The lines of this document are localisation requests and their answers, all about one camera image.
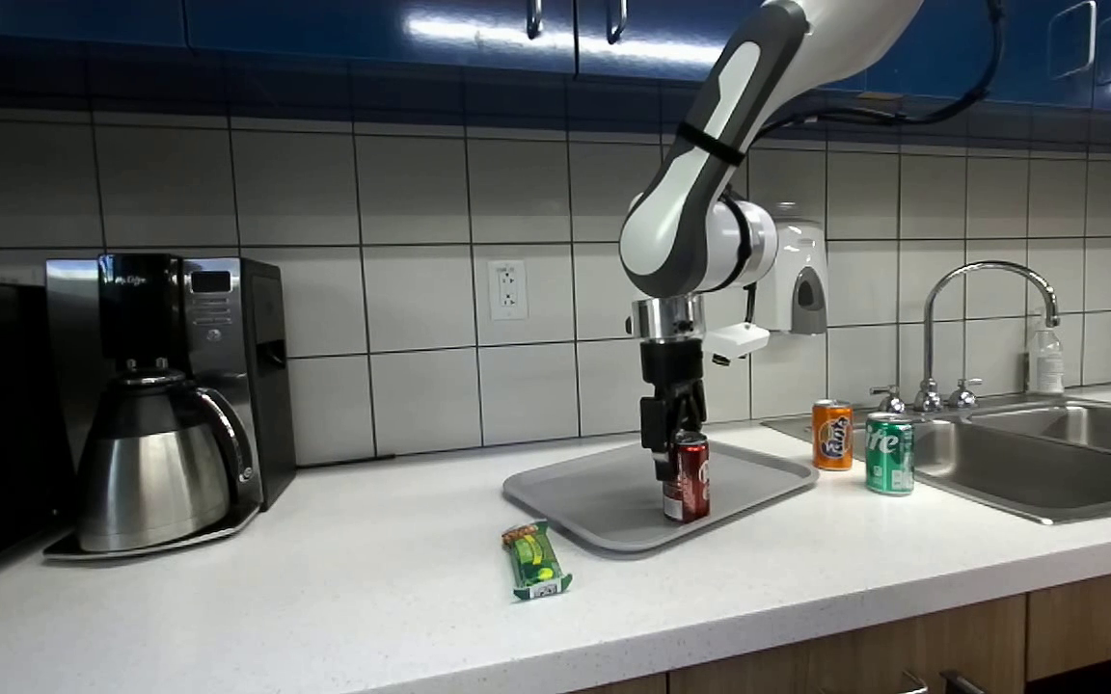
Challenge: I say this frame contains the grey plastic tray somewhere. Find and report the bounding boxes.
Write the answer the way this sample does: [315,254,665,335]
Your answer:
[498,440,823,557]

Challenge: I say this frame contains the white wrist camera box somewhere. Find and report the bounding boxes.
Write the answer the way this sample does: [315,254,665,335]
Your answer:
[707,321,774,362]

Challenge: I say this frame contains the steel coffee carafe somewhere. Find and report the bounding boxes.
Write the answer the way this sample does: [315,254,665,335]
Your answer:
[75,370,262,557]

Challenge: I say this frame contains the white wall power outlet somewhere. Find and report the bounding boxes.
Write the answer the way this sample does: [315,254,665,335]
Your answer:
[486,256,530,321]

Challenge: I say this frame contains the green snack packet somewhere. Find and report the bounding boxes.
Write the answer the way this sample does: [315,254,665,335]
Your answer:
[498,515,576,606]

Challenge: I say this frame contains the red Dr Pepper can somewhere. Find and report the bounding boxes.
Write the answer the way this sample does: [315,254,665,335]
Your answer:
[660,431,719,528]

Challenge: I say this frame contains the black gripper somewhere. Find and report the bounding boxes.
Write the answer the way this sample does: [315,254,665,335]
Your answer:
[638,335,715,488]

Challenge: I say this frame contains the orange Fanta can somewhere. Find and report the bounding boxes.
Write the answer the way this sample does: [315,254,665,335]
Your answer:
[812,398,860,474]

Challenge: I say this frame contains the black steel coffee maker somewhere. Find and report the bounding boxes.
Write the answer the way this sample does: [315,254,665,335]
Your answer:
[44,251,300,565]

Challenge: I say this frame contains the clear soap bottle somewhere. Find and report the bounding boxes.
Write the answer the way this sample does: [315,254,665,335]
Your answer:
[1026,321,1070,402]

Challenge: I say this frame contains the wooden lower cabinets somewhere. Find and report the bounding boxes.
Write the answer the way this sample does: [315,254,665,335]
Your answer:
[580,561,1111,694]

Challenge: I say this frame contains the green soda can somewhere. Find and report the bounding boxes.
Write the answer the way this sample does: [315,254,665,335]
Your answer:
[860,407,918,499]

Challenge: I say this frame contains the chrome gooseneck faucet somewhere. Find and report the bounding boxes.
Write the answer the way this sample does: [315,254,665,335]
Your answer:
[918,256,1065,417]

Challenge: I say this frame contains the stainless steel double sink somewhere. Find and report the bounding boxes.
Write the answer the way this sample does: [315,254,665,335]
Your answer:
[765,382,1111,528]

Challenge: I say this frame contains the white wall soap dispenser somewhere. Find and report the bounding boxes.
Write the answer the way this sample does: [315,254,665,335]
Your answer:
[765,224,832,339]

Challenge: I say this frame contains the blue upper cabinets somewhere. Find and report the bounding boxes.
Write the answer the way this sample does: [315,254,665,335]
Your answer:
[0,0,1111,127]

